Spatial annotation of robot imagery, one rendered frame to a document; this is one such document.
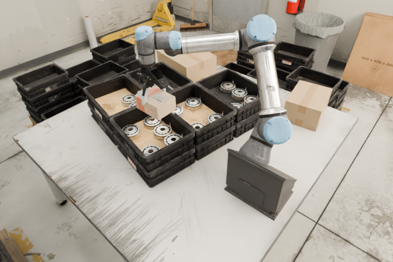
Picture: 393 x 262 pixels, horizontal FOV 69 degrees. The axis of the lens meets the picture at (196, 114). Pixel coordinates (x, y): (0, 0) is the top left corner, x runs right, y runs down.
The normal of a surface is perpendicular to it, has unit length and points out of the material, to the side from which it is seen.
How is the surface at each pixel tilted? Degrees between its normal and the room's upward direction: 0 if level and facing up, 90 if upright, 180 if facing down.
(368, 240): 0
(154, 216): 0
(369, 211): 0
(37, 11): 90
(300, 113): 90
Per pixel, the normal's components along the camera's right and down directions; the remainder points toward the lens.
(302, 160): -0.02, -0.79
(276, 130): 0.00, 0.14
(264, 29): -0.04, -0.12
